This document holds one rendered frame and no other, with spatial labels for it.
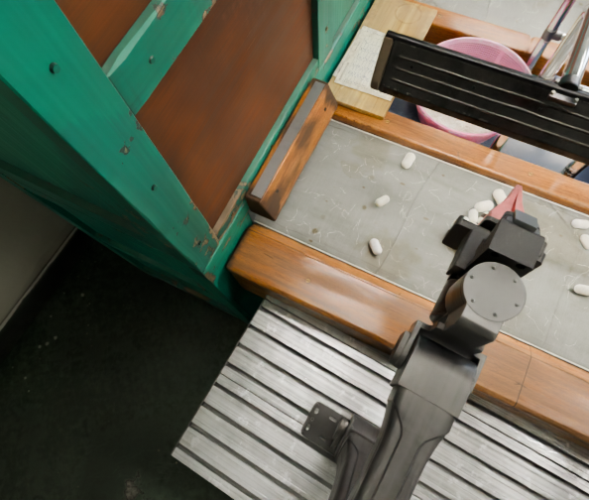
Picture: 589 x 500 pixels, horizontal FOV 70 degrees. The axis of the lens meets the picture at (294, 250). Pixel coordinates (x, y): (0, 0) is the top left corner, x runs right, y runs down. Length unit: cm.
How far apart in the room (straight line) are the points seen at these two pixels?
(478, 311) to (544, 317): 52
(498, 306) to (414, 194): 54
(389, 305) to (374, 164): 32
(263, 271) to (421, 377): 45
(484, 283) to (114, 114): 38
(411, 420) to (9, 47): 46
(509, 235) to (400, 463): 24
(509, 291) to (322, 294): 45
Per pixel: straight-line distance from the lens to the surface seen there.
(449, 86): 64
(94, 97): 43
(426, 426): 47
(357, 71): 105
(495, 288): 43
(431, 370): 47
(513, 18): 128
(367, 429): 75
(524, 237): 45
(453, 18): 121
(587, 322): 96
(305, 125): 86
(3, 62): 37
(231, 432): 91
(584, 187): 103
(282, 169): 82
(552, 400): 89
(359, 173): 94
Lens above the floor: 156
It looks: 71 degrees down
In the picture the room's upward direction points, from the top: 12 degrees counter-clockwise
